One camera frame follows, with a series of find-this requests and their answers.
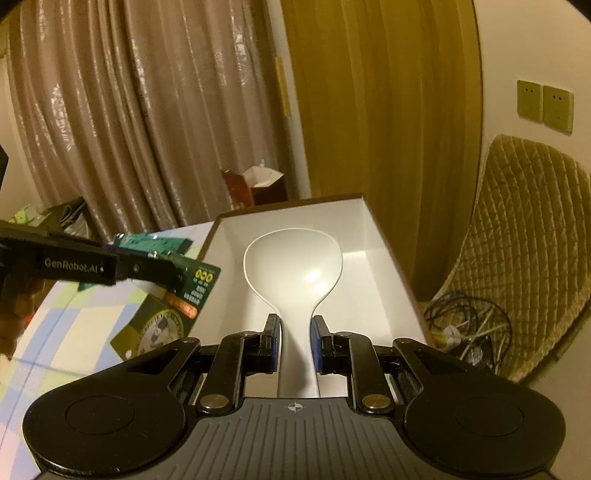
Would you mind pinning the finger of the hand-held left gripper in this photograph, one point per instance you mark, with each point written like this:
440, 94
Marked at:
147, 270

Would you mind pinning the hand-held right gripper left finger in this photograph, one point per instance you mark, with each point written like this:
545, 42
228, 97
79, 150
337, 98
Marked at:
273, 344

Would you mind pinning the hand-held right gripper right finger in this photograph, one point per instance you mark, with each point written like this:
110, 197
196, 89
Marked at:
317, 344

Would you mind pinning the green packet with orange print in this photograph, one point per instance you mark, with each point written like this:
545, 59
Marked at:
199, 288

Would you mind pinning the white plastic rice spoon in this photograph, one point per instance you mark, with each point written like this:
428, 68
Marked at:
291, 267

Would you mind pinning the brown cardboard box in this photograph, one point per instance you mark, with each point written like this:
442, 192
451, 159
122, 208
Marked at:
374, 286

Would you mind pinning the person's left hand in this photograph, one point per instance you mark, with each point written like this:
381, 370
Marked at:
14, 314

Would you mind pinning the brown carton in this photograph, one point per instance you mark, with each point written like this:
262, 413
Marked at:
69, 217

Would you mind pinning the checked tablecloth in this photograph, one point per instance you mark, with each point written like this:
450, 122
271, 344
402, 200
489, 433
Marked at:
69, 318

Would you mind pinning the olive packet with round print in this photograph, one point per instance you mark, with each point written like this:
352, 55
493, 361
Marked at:
152, 327

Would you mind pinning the red-brown paper bag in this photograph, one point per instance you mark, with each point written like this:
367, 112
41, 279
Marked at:
258, 187

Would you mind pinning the beige patterned curtain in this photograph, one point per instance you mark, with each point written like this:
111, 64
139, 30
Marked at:
138, 115

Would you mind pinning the quilted chair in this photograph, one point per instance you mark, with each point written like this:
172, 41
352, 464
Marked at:
531, 240

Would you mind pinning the yellow curtain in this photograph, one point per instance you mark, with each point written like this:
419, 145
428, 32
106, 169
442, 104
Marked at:
383, 115

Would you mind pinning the wall socket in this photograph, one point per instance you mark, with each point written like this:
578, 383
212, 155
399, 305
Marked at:
529, 100
557, 110

